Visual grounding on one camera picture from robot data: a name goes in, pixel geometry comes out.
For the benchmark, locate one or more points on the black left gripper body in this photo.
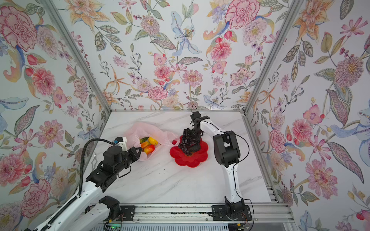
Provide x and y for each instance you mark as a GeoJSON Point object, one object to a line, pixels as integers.
{"type": "Point", "coordinates": [129, 158]}

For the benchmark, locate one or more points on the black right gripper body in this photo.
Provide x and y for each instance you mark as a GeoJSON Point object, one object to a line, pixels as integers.
{"type": "Point", "coordinates": [193, 134]}

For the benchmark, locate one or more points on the red orange pepper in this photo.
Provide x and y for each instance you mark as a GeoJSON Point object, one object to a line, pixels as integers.
{"type": "Point", "coordinates": [149, 149]}

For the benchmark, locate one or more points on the green yellow mango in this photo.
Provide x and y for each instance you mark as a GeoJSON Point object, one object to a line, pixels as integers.
{"type": "Point", "coordinates": [142, 140]}

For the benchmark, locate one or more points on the yellow bell pepper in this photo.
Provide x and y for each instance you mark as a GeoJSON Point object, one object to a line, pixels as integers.
{"type": "Point", "coordinates": [152, 141]}

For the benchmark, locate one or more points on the dark purple grape bunch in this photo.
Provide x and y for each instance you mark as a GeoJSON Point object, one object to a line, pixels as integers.
{"type": "Point", "coordinates": [189, 146]}

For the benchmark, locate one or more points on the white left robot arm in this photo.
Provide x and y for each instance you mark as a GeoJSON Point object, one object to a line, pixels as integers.
{"type": "Point", "coordinates": [87, 208]}

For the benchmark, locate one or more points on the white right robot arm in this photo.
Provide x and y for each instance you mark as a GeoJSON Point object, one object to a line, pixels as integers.
{"type": "Point", "coordinates": [226, 152]}

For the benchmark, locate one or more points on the red flower-shaped plate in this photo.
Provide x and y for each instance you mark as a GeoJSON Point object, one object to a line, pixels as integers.
{"type": "Point", "coordinates": [194, 159]}

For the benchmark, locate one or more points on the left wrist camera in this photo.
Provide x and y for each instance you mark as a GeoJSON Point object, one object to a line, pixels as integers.
{"type": "Point", "coordinates": [121, 141]}

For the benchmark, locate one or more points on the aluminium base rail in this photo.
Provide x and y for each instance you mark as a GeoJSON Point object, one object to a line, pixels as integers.
{"type": "Point", "coordinates": [193, 217]}

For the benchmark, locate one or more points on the aluminium frame post right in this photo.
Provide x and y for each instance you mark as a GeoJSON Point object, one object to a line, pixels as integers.
{"type": "Point", "coordinates": [292, 13]}

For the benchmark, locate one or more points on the aluminium frame post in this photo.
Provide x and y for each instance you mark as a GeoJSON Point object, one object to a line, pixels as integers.
{"type": "Point", "coordinates": [75, 51]}
{"type": "Point", "coordinates": [292, 13]}

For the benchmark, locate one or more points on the aluminium frame post left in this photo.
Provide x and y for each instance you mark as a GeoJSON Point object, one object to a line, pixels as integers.
{"type": "Point", "coordinates": [75, 51]}

